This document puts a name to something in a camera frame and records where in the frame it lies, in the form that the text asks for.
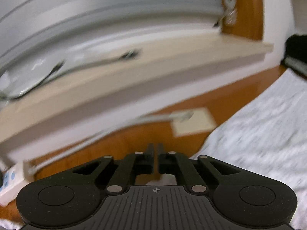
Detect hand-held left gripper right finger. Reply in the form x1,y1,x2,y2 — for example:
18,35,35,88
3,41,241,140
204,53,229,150
157,143,248,195

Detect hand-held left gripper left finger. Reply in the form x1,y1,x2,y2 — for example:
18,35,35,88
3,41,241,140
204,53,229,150
63,143,154,195

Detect white patterned pajama pants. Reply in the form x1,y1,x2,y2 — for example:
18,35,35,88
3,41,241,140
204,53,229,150
0,68,307,230

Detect beige paper note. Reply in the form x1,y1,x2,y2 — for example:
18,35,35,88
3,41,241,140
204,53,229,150
171,108,218,138

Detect beige window sill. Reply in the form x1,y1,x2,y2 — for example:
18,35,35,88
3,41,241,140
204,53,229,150
0,35,274,164

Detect white power strip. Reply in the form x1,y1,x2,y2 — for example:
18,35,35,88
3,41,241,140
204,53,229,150
0,162,34,207

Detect clear plastic bag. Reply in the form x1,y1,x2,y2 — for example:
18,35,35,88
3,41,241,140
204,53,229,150
0,57,66,99

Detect grey window blind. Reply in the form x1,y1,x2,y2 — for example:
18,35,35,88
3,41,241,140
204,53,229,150
0,0,226,61

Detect grey printed shirt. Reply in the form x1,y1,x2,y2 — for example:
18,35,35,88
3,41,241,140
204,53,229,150
286,57,307,75

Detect black knit sweater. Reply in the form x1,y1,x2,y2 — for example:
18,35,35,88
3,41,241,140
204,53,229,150
284,35,307,61

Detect short black cable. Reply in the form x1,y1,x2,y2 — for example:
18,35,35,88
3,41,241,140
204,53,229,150
35,61,67,87

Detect blind cord with clear pull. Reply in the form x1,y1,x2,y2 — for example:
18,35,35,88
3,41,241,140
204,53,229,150
221,0,238,26

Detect wooden window frame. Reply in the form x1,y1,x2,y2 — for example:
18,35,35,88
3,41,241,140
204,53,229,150
219,0,264,42

